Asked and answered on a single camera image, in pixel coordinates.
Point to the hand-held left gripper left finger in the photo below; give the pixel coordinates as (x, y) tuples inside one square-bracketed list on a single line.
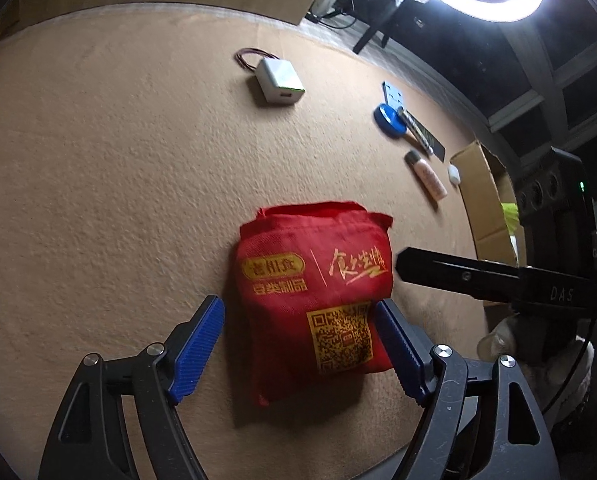
[(198, 345)]

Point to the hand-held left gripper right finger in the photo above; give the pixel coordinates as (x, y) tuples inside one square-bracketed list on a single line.
[(398, 350)]

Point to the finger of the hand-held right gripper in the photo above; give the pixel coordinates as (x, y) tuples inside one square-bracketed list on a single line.
[(458, 275)]

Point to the yellow shuttlecock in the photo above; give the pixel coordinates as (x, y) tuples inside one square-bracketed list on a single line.
[(513, 215)]

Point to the cardboard box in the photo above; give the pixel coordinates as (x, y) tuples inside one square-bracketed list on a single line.
[(478, 195)]

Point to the small pink bottle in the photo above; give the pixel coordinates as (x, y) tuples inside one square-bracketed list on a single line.
[(428, 177)]

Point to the red fabric bag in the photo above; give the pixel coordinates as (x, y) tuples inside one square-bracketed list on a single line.
[(298, 280)]

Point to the patterned lighter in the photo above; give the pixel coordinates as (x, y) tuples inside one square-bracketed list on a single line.
[(418, 135)]

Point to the blue round lid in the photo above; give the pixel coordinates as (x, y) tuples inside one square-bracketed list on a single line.
[(386, 116)]

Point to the light blue phone stand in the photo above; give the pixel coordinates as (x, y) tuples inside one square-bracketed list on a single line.
[(392, 94)]

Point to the person's right hand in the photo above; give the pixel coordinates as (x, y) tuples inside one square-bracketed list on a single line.
[(508, 342)]

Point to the small white cap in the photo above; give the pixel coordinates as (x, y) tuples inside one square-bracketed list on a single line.
[(453, 174)]

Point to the black card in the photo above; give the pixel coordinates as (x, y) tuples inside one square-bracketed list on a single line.
[(434, 145)]

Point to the black tripod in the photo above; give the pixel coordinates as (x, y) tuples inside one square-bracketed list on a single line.
[(373, 30)]

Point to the white charger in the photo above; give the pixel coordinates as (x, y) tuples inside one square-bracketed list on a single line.
[(278, 77)]

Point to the white window frame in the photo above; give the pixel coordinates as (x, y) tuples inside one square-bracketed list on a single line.
[(538, 65)]

